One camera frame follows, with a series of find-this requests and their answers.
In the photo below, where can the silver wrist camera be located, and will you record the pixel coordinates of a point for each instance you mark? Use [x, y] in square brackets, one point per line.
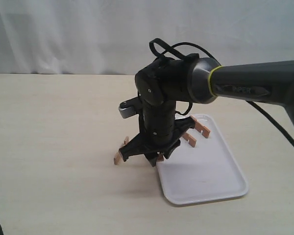
[130, 107]

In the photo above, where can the notched wooden piece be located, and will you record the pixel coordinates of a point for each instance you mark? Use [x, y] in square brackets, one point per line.
[118, 157]
[160, 157]
[190, 139]
[201, 128]

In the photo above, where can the white plastic tray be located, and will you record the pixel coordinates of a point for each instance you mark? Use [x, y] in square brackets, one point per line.
[204, 173]

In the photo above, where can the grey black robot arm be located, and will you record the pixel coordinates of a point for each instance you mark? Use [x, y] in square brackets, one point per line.
[163, 83]

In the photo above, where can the white backdrop curtain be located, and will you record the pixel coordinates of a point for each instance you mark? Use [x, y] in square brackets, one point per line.
[112, 36]

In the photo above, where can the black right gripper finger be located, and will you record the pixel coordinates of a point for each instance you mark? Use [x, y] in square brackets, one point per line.
[167, 153]
[152, 158]

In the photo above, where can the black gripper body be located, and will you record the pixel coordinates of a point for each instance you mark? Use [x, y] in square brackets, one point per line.
[158, 129]

